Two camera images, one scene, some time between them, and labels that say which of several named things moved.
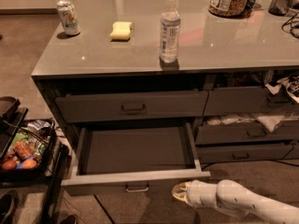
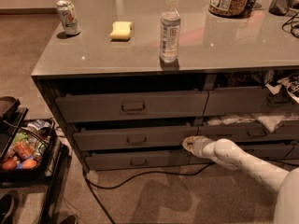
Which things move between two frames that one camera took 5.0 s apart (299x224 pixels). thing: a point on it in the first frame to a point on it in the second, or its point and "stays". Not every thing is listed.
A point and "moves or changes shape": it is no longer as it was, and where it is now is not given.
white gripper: x=195 y=194 to x=203 y=147
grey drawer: x=125 y=106 stays
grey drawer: x=132 y=158 moves or changes shape
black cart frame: x=47 y=175 stays
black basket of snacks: x=26 y=150 stays
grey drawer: x=246 y=100 stays
